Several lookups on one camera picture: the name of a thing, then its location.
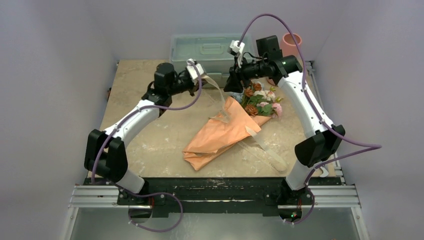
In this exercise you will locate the artificial flower bouquet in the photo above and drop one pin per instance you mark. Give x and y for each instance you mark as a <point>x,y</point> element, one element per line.
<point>257,100</point>

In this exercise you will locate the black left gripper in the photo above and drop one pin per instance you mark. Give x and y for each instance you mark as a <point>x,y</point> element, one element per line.
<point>194,87</point>

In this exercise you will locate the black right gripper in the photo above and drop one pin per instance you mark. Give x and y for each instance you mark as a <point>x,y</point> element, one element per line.
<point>237,76</point>

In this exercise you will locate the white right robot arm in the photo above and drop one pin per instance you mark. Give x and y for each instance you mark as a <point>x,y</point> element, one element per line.
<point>322,137</point>

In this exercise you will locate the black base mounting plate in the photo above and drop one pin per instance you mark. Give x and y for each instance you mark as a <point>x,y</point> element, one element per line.
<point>268,196</point>

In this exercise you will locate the red handled wrench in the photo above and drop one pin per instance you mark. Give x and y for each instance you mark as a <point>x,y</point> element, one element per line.
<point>324,171</point>

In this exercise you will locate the pink cylindrical vase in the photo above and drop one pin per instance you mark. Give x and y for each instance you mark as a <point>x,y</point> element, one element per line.
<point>291,43</point>

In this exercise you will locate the green plastic toolbox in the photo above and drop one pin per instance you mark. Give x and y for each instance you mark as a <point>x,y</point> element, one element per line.
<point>210,50</point>

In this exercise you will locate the orange wrapping paper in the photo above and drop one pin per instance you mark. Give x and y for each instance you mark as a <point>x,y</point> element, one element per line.
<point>219,134</point>

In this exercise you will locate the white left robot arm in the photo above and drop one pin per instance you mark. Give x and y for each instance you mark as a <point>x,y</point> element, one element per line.
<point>105,153</point>

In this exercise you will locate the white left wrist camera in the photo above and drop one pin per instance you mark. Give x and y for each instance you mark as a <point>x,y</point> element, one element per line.
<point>195,70</point>

